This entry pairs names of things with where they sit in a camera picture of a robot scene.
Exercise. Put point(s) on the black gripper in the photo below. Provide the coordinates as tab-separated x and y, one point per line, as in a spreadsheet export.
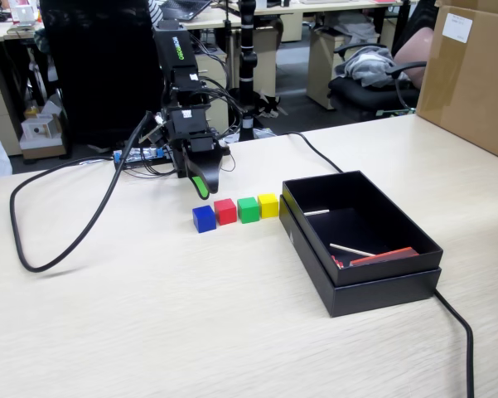
188	124

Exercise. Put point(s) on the red wooden cube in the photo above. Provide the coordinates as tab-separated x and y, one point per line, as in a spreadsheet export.
225	213

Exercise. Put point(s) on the blue wooden cube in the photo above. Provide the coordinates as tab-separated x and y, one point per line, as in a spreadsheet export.
203	221

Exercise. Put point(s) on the green wooden cube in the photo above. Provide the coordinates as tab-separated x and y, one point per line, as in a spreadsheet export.
248	211

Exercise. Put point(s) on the yellow wooden cube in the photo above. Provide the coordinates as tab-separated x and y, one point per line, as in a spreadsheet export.
268	207

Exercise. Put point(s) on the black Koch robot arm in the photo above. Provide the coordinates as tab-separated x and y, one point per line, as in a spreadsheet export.
176	45

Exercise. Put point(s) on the flat red orange box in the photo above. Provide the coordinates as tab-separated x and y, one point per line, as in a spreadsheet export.
385	255

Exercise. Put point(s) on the black box outer shell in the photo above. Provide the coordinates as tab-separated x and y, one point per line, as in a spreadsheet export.
377	298

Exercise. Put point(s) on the black box inner tray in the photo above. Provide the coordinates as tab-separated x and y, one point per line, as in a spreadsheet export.
397	269

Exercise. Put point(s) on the large cardboard box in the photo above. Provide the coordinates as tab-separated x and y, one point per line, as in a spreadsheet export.
472	91

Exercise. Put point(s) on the controller board with red light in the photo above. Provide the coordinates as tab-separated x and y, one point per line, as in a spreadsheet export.
136	155

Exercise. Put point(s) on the beige drawer cabinet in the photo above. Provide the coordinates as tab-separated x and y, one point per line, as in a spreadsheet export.
217	74
0	108

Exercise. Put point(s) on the short white stick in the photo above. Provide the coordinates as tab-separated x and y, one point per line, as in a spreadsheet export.
317	212

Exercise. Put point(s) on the black jointed stand pole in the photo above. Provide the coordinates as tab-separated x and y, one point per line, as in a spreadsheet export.
247	58

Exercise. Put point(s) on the white office desk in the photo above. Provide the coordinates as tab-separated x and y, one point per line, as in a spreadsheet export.
0	33
207	22

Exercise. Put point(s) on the small red pieces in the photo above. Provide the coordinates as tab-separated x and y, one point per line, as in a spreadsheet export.
337	262

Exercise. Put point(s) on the black high-back office chair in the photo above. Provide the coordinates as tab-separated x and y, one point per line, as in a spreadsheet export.
99	62

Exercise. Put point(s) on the long white stick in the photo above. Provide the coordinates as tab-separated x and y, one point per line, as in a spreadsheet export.
352	249

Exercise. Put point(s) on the open black laptop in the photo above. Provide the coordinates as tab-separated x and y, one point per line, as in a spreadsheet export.
182	8

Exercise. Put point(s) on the black office chair with armrests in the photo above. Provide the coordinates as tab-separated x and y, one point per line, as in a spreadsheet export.
356	95

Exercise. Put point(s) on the small white carton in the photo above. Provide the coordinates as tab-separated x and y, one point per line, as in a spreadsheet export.
39	132

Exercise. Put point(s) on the striped shirt person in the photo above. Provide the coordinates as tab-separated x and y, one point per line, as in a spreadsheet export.
155	12

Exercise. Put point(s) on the grey clothes pile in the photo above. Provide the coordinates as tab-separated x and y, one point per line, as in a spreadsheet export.
368	66

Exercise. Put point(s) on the pink beige garment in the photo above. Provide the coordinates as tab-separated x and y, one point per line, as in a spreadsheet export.
414	58

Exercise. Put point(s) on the white shipping label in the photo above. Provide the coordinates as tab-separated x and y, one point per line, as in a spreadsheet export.
458	27

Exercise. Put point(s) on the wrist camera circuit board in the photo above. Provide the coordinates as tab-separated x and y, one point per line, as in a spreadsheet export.
159	132

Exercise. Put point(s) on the beige desk pedestal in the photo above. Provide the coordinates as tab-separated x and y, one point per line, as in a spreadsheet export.
319	66

